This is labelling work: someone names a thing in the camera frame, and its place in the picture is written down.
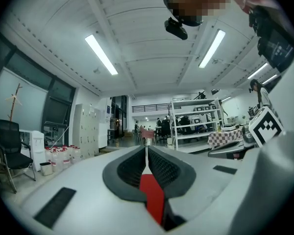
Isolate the white tabletop appliance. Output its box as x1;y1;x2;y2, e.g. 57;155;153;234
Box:
221;124;241;132

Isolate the red white checkered cloth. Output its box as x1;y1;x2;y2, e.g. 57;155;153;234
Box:
207;127;244;150

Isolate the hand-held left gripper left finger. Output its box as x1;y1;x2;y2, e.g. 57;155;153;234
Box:
21;145;164;235

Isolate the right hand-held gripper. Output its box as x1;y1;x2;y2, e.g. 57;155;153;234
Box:
207;106;287;160

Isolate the white shelf rack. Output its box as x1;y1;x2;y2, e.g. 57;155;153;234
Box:
171;97;224;154

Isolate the dark glass door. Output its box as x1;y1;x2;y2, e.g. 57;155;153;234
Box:
110;95;130;142

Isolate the large dark framed window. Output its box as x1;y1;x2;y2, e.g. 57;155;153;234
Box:
0;30;77;144

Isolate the black mezzanine railing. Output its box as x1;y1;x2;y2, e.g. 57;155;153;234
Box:
132;103;172;113

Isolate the row of white shelf devices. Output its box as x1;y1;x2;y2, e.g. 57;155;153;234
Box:
193;105;218;112

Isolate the wooden coat rack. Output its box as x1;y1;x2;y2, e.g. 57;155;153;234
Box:
4;83;24;122

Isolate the black head mount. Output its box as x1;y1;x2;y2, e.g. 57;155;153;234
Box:
163;0;204;27

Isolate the black head camera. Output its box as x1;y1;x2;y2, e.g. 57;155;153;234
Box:
164;17;189;41

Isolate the pink armchair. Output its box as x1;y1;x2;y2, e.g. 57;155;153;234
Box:
140;127;155;141

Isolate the grey locker cabinet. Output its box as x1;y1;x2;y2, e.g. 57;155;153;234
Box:
73;103;100;160

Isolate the black chest recorder box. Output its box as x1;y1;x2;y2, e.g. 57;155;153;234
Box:
248;5;294;73

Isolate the white cabinet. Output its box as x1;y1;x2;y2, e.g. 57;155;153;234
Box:
98;98;111;148

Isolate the long ceiling light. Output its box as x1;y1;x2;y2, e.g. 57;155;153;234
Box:
247;62;269;80
261;74;278;86
84;34;119;76
198;29;226;69

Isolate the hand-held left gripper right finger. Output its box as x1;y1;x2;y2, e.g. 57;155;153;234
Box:
147;145;244;231

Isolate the small beige trash can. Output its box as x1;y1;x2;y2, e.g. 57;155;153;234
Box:
39;162;54;177

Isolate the black mesh chair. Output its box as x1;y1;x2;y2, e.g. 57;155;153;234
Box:
0;119;37;182

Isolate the white water dispenser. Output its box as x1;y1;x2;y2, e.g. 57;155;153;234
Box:
28;130;47;172

